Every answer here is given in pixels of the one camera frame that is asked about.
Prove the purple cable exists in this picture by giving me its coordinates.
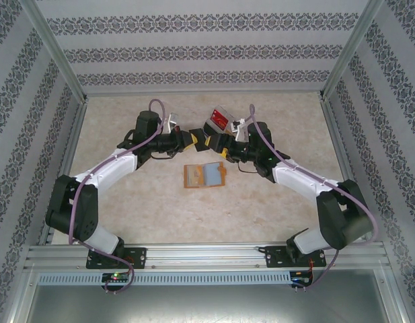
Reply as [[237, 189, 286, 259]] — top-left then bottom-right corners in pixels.
[[68, 99, 168, 294], [249, 104, 379, 294]]

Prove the red credit card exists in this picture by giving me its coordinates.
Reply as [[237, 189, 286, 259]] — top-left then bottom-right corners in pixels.
[[209, 110, 233, 132]]

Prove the clear plastic box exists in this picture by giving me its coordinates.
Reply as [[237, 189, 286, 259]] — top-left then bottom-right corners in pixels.
[[202, 106, 237, 135]]

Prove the thin black cable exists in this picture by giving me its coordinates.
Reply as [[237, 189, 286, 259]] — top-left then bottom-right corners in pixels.
[[232, 157, 262, 175], [149, 150, 180, 161]]

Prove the slotted grey cable duct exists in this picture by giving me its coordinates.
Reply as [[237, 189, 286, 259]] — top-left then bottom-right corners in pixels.
[[37, 271, 293, 287]]

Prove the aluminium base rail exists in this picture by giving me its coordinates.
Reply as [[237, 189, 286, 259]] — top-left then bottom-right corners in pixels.
[[24, 244, 387, 270]]

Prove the black credit card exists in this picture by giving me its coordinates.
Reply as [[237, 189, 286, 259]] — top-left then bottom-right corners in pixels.
[[189, 127, 212, 152]]

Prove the grey metal panel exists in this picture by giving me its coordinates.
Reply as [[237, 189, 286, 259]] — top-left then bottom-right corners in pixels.
[[24, 284, 405, 323]]

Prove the aluminium frame post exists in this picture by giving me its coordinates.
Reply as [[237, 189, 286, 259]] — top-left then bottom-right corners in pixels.
[[319, 0, 385, 102]]

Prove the aluminium side rail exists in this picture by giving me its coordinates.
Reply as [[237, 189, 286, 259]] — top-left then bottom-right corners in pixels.
[[37, 99, 90, 246], [319, 96, 388, 246]]

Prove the small circuit board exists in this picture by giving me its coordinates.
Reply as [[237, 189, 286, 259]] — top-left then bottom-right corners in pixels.
[[102, 272, 131, 284], [290, 268, 315, 286]]

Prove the orange leather card holder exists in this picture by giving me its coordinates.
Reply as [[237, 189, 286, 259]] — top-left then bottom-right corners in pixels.
[[182, 161, 228, 189]]

